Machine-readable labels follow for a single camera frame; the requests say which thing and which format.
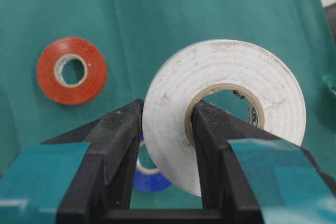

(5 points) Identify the blue tape roll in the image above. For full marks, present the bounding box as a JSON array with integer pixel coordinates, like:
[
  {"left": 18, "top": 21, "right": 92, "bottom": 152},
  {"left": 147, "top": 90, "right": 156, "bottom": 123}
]
[{"left": 133, "top": 134, "right": 172, "bottom": 193}]

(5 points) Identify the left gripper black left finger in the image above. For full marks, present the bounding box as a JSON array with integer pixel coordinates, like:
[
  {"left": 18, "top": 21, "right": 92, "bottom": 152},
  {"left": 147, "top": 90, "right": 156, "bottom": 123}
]
[{"left": 45, "top": 99, "right": 144, "bottom": 223}]

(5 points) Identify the green table cloth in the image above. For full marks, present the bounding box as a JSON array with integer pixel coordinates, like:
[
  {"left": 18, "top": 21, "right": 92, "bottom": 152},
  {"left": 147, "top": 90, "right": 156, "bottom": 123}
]
[{"left": 0, "top": 0, "right": 336, "bottom": 210}]

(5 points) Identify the white tape roll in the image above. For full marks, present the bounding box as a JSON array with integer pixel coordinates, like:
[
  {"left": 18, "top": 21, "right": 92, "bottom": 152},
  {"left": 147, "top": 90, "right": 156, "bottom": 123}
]
[{"left": 142, "top": 39, "right": 306, "bottom": 196}]

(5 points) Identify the red tape roll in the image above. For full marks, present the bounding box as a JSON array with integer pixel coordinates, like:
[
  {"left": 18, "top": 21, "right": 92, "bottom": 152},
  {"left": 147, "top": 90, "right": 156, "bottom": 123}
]
[{"left": 37, "top": 37, "right": 108, "bottom": 105}]

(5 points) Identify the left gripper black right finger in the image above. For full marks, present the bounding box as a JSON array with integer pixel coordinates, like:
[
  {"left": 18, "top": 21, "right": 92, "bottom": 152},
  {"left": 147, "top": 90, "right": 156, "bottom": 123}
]
[{"left": 188, "top": 102, "right": 316, "bottom": 224}]

